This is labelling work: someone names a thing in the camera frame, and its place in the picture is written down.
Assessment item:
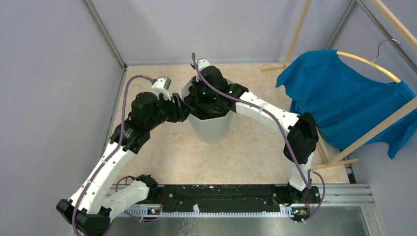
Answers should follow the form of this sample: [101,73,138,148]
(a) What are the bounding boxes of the white slotted cable duct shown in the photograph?
[119,205,294,218]

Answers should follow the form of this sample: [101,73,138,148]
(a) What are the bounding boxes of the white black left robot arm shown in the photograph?
[57,92,192,236]

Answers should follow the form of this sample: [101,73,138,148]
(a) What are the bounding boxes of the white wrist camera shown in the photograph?
[151,76,171,100]
[190,59,211,82]

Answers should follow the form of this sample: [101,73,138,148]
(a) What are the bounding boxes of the blue t-shirt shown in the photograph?
[276,50,416,150]

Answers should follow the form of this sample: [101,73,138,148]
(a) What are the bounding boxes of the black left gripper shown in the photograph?
[147,91,194,130]

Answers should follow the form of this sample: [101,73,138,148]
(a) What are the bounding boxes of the wooden clothes rack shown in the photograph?
[260,0,417,170]

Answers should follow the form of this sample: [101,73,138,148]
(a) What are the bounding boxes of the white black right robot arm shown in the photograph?
[193,64,319,203]

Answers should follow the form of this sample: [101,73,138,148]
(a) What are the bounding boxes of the black plastic trash bag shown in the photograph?
[184,80,233,120]

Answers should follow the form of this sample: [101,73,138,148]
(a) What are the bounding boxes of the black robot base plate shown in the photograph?
[138,184,320,213]

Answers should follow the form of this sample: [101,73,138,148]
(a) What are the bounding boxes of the wooden clothes hanger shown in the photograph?
[336,38,401,84]

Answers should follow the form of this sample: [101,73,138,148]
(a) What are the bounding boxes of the white translucent trash bin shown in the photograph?
[181,79,234,144]

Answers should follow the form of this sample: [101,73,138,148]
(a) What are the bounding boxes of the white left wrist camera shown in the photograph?
[151,76,171,100]

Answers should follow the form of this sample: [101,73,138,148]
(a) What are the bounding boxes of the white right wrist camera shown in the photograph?
[190,59,211,82]

